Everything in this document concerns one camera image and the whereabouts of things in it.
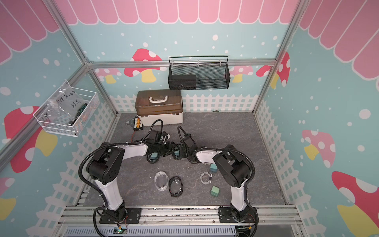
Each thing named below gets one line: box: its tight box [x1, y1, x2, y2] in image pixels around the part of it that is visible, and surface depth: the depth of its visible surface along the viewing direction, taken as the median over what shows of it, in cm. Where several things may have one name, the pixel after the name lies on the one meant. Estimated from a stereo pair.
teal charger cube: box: [210, 163, 218, 173], surface depth 91 cm
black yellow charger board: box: [133, 115, 144, 131], surface depth 114 cm
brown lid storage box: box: [134, 89, 184, 126], surface depth 102 cm
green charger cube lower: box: [210, 185, 221, 198], surface depth 82 cm
